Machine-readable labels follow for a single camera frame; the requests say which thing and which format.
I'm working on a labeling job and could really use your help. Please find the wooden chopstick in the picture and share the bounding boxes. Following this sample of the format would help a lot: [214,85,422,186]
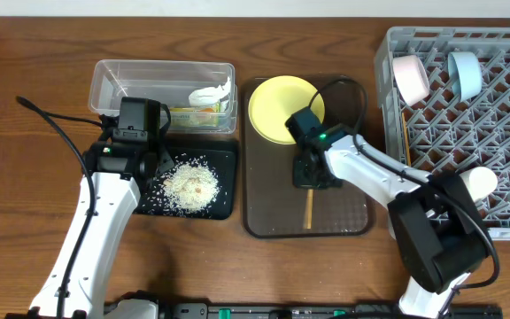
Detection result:
[401,113,412,166]
[304,189,313,230]

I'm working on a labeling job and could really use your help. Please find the rice leftovers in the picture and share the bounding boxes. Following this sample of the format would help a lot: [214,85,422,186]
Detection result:
[145,153,220,215]

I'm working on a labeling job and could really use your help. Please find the pandan cake wrapper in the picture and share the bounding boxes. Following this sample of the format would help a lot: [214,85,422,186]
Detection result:
[170,105,226,128]

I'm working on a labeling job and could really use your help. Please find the yellow plate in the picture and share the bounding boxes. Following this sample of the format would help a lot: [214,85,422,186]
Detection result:
[248,75,325,144]

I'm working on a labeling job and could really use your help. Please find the white tissue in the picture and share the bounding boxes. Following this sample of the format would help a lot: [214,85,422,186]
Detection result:
[189,77,232,107]

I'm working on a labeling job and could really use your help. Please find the pink bowl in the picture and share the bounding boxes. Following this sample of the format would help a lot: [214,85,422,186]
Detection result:
[392,55,429,106]

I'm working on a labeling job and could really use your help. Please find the white green cup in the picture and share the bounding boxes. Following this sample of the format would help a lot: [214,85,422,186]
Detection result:
[460,167,498,202]

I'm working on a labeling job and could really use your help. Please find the blue bowl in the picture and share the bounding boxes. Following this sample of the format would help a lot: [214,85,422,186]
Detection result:
[447,51,483,102]

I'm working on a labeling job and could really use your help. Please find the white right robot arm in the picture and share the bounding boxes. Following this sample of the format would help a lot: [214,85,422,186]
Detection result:
[290,126,500,318]

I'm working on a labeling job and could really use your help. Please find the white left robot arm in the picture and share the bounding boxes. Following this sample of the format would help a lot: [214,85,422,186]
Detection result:
[27,133,172,318]

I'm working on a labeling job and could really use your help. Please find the grey dishwasher rack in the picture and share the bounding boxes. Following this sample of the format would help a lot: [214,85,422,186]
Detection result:
[375,27,510,241]

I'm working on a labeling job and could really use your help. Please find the brown serving tray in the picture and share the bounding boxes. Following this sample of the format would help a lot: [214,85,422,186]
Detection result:
[242,77,375,239]

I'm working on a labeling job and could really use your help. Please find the black tray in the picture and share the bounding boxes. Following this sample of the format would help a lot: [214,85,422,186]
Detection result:
[135,140,237,220]

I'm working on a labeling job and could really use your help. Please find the clear plastic bin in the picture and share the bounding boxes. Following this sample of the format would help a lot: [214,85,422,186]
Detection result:
[89,59,237,134]

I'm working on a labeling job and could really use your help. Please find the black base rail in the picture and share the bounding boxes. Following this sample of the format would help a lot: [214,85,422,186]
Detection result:
[104,292,504,319]

